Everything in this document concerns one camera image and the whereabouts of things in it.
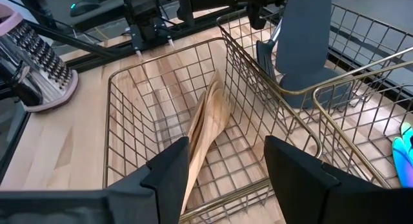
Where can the dark side desk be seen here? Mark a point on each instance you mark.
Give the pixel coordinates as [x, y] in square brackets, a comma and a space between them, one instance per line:
[106, 11]

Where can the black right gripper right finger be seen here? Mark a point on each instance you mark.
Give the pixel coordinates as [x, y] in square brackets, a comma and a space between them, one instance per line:
[322, 201]

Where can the pink box grater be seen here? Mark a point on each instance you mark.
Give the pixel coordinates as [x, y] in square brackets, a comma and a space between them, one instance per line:
[38, 66]

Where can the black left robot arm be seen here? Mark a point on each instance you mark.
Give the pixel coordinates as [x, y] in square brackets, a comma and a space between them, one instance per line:
[145, 11]

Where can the black diagonal metal beam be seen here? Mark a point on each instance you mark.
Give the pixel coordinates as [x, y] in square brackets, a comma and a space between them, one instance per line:
[71, 40]

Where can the solid wooden spatula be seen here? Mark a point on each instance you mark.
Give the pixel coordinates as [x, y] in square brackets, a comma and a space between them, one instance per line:
[215, 78]

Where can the black computer mouse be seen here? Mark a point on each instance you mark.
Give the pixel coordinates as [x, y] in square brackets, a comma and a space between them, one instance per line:
[85, 7]

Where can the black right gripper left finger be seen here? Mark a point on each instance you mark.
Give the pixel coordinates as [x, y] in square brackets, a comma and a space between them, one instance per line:
[145, 201]

